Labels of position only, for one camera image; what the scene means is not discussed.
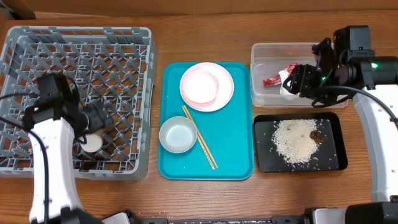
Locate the black plastic tray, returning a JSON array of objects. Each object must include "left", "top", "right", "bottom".
[{"left": 254, "top": 112, "right": 348, "bottom": 172}]

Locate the small pink plate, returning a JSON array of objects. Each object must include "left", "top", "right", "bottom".
[{"left": 180, "top": 68, "right": 219, "bottom": 104}]

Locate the teal plastic tray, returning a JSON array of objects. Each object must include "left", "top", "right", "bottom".
[{"left": 158, "top": 62, "right": 254, "bottom": 180}]

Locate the clear plastic bin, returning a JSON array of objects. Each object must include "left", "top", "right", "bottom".
[{"left": 250, "top": 42, "right": 349, "bottom": 109}]

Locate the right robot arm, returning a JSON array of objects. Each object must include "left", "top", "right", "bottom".
[{"left": 282, "top": 26, "right": 397, "bottom": 224}]

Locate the white rice pile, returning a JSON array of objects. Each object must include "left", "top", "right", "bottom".
[{"left": 264, "top": 119, "right": 339, "bottom": 172}]

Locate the red snack wrapper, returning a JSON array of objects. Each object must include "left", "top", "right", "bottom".
[{"left": 263, "top": 63, "right": 298, "bottom": 86}]

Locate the brown food scrap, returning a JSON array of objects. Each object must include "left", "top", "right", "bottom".
[{"left": 310, "top": 131, "right": 323, "bottom": 145}]

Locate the grey bowl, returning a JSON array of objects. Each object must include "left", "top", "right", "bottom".
[{"left": 159, "top": 116, "right": 197, "bottom": 154}]

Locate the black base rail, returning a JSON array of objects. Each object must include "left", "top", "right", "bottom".
[{"left": 101, "top": 202, "right": 397, "bottom": 224}]

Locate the grey plastic dish rack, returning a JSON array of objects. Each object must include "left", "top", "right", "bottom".
[{"left": 1, "top": 26, "right": 159, "bottom": 181}]

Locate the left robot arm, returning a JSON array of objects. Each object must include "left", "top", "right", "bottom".
[{"left": 22, "top": 73, "right": 114, "bottom": 223}]

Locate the white cup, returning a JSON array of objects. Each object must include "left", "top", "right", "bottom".
[{"left": 81, "top": 129, "right": 103, "bottom": 152}]

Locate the large white plate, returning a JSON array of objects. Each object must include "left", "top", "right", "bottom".
[{"left": 181, "top": 62, "right": 234, "bottom": 112}]

